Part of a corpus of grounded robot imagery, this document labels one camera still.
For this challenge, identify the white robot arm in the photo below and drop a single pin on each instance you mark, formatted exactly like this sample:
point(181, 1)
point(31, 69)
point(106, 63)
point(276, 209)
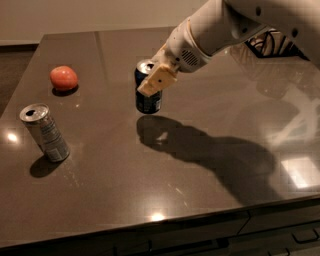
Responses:
point(222, 23)

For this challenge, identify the blue pepsi can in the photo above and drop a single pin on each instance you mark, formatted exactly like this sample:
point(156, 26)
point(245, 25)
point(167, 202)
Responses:
point(146, 105)

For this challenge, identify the black wire napkin basket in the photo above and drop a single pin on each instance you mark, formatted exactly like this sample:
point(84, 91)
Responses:
point(273, 44)

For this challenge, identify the silver redbull can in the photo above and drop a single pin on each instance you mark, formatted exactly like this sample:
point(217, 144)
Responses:
point(38, 120)

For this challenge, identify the orange-red round fruit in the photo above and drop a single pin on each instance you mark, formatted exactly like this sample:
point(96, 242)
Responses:
point(63, 78)

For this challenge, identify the black drawer handle right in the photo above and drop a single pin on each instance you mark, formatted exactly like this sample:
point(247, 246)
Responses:
point(305, 236)

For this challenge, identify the black drawer handle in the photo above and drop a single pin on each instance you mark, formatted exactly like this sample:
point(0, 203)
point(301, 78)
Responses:
point(133, 248)
point(305, 236)

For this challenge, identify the black drawer handle middle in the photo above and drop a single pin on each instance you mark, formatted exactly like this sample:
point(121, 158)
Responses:
point(133, 248)

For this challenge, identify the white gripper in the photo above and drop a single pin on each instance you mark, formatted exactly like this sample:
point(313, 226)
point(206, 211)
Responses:
point(181, 50)

